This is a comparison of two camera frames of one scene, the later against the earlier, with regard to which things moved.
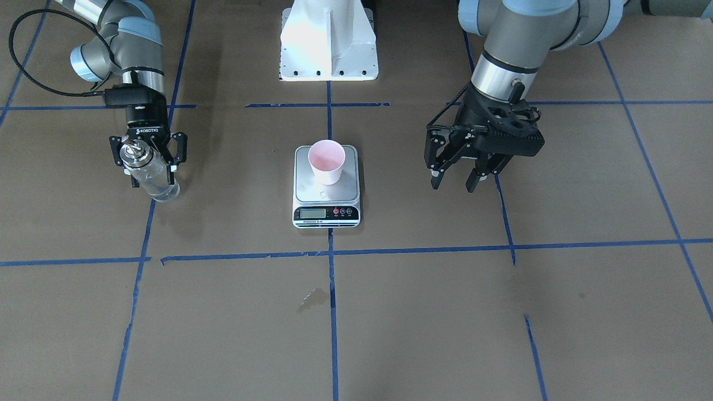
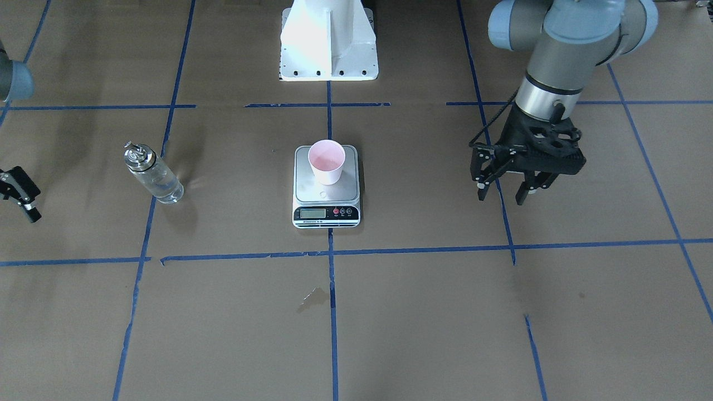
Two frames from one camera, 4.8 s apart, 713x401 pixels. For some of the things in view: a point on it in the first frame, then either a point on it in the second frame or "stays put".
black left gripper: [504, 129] → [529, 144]
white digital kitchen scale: [317, 206] stays put
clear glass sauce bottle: [150, 169] stays put
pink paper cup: [326, 158] stays put
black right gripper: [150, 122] → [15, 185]
